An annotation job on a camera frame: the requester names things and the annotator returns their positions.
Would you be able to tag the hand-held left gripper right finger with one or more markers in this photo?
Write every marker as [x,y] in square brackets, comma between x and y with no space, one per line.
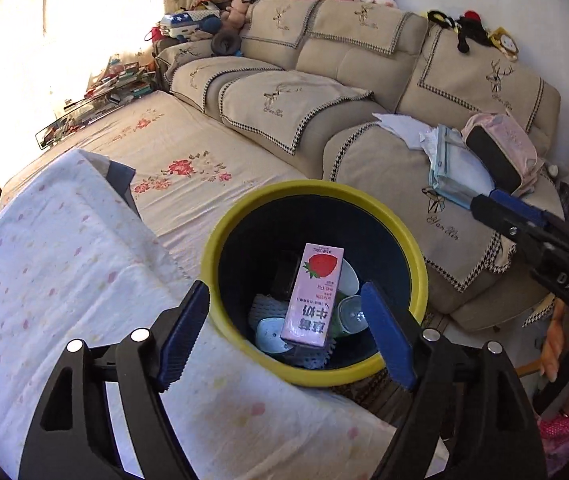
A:
[389,340]

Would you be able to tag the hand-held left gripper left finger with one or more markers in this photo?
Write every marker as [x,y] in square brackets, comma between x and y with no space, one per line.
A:
[182,340]

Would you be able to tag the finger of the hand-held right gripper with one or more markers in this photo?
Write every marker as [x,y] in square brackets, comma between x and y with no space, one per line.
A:
[517,207]

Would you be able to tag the pink strawberry milk carton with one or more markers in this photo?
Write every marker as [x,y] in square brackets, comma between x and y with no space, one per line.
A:
[309,305]

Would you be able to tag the yellow rimmed dark bin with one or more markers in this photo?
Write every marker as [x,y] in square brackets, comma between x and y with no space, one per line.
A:
[244,210]

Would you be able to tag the green glossy plastic cup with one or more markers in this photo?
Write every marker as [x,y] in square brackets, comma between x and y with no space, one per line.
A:
[349,316]

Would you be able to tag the pink backpack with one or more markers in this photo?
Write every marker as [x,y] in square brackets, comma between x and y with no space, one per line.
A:
[512,145]

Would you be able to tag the white foam fruit net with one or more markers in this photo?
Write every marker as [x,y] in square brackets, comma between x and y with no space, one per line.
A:
[309,359]

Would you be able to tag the white round container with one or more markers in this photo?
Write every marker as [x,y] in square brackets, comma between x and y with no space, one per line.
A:
[270,337]

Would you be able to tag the table with white cloth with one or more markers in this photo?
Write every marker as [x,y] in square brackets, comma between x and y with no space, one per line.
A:
[89,270]

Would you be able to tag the white loose papers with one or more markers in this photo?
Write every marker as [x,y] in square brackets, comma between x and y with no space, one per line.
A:
[402,130]

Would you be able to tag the yellow lion plush toy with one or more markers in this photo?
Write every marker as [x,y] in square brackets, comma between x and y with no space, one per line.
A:
[504,42]

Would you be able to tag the black yellow plush toy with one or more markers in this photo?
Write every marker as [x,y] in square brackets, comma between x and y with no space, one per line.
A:
[459,27]

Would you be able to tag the beige floral sheet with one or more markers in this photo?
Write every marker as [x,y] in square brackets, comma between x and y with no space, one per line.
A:
[174,145]

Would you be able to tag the pile of books and clutter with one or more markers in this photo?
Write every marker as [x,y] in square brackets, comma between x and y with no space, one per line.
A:
[104,95]

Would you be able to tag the grey neck pillow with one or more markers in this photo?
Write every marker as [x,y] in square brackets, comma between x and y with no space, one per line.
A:
[225,42]

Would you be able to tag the blue star printed bag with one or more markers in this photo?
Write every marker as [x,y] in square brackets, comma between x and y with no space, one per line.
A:
[184,22]

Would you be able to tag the pink plush pig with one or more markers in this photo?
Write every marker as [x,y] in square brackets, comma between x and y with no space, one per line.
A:
[234,12]

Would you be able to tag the sheer white curtain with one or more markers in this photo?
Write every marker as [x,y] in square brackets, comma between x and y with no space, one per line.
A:
[39,20]

